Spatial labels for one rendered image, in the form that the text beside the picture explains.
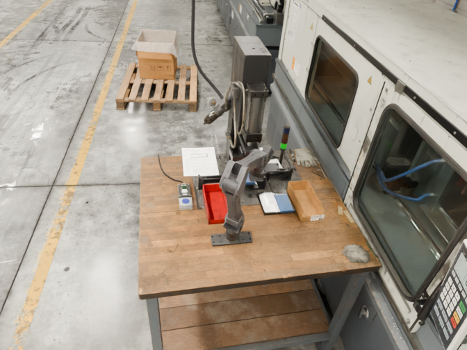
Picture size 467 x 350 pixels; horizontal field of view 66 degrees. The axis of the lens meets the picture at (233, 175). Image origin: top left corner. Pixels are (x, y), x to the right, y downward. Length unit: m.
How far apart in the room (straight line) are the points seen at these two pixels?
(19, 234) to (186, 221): 1.78
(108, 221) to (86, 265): 0.45
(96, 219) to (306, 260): 1.99
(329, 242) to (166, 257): 0.80
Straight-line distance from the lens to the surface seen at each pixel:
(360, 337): 2.31
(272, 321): 2.35
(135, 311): 2.64
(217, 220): 1.84
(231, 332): 2.29
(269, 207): 1.94
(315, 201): 2.03
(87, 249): 3.04
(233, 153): 1.92
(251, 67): 1.78
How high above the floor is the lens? 2.23
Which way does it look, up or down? 38 degrees down
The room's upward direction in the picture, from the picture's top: 5 degrees clockwise
